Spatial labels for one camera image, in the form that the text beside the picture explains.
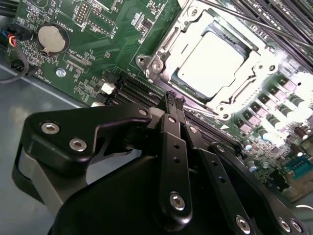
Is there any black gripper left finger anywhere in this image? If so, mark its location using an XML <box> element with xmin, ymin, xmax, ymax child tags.
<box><xmin>11</xmin><ymin>91</ymin><xmax>194</xmax><ymax>227</ymax></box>

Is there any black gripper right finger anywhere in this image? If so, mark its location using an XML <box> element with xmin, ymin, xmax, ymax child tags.
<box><xmin>176</xmin><ymin>95</ymin><xmax>308</xmax><ymax>235</ymax></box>

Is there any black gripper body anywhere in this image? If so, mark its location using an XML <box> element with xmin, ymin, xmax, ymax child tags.
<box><xmin>55</xmin><ymin>156</ymin><xmax>237</xmax><ymax>235</ymax></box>

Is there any silver CPU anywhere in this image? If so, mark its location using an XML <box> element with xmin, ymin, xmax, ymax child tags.
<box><xmin>170</xmin><ymin>30</ymin><xmax>252</xmax><ymax>98</ymax></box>

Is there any metal socket cover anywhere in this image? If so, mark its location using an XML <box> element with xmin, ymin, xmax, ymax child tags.
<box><xmin>146</xmin><ymin>4</ymin><xmax>282</xmax><ymax>116</ymax></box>

